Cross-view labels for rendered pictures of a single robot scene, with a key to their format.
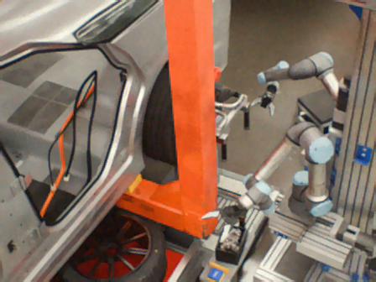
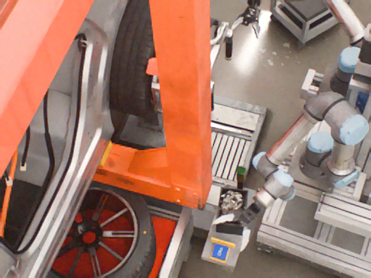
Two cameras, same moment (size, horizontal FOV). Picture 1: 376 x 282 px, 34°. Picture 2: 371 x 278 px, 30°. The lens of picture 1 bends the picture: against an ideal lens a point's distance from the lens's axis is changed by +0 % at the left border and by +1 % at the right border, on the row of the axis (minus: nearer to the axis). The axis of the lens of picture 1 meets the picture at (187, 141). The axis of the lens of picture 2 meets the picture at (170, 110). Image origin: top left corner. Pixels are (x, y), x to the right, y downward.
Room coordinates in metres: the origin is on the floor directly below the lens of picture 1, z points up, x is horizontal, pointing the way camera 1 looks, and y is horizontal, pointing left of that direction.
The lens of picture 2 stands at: (0.82, 0.22, 3.67)
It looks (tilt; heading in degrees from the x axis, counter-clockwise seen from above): 56 degrees down; 353
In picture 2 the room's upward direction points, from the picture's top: 6 degrees counter-clockwise
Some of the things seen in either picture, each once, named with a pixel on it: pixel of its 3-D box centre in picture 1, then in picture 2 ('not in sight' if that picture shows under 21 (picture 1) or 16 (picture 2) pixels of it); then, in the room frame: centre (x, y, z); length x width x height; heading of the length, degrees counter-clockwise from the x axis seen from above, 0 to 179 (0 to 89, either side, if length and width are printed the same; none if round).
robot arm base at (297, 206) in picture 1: (301, 198); (317, 159); (2.25, -0.61, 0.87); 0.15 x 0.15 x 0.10
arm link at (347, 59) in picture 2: not in sight; (351, 63); (2.65, -0.90, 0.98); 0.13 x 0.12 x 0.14; 121
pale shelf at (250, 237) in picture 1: (228, 256); (230, 224); (2.22, -0.19, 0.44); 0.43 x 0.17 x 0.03; 149
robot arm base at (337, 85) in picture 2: not in sight; (346, 78); (2.65, -0.89, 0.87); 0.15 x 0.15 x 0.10
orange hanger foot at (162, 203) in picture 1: (150, 190); (127, 159); (2.56, 0.25, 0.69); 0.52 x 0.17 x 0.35; 59
